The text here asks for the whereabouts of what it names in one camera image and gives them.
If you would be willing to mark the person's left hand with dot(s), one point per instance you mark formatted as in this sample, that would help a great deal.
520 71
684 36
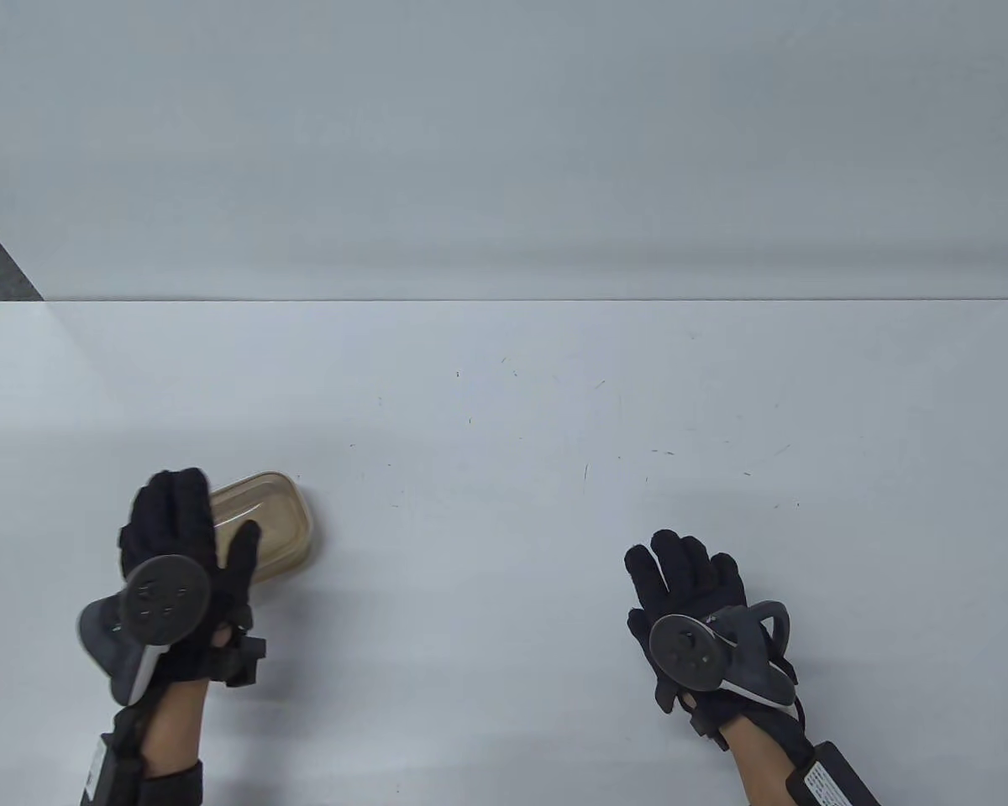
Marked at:
181 520

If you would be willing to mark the person's right hand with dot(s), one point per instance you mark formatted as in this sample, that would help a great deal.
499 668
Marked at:
693 579

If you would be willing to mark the clear plastic lid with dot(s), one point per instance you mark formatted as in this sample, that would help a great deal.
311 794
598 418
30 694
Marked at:
265 504

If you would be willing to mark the person's right forearm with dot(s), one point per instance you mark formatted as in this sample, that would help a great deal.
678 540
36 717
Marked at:
756 756

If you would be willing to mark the person's left forearm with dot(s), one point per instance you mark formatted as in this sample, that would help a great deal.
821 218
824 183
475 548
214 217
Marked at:
172 730

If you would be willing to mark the black box with white label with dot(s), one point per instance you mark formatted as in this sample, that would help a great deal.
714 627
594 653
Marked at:
105 768
832 777

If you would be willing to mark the grey right hand controller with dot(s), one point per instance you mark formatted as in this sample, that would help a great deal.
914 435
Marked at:
687 651

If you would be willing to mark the grey hand controller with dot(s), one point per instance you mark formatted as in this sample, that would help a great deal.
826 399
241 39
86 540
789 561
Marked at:
168 600
687 651

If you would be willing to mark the grey left hand controller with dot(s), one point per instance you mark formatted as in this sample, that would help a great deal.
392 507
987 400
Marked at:
168 600

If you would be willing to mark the black armband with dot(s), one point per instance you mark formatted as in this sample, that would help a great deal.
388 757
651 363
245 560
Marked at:
176 785

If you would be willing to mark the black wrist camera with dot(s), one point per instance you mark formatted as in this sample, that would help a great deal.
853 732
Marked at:
706 720
239 659

